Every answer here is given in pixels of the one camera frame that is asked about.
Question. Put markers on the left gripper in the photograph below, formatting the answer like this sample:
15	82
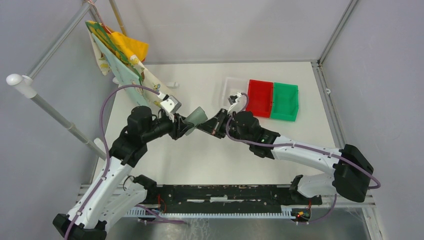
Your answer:
183	127

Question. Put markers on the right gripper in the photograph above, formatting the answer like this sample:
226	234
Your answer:
213	126

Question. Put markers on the green leather card holder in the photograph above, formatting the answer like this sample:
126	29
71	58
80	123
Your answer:
197	117

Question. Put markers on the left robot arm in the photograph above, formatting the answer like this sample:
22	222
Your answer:
95	214

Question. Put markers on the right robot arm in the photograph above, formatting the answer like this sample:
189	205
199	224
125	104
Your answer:
344	171

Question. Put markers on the clear plastic bin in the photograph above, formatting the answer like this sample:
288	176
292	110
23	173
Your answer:
230	86

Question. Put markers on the red plastic bin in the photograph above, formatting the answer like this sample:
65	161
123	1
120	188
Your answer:
260	98

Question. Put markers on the green plastic bin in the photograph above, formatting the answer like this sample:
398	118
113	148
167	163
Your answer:
285	102

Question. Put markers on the patterned cloth bags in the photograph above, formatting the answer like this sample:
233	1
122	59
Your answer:
123	56

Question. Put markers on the white pipe pole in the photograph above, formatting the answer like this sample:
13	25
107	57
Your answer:
23	84

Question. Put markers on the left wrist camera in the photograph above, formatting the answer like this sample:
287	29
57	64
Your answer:
169	104

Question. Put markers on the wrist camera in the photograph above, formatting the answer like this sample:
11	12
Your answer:
234	100
169	104

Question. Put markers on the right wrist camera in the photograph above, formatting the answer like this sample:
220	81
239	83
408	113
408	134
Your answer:
234	100

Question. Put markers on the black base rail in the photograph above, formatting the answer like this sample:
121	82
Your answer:
226	199

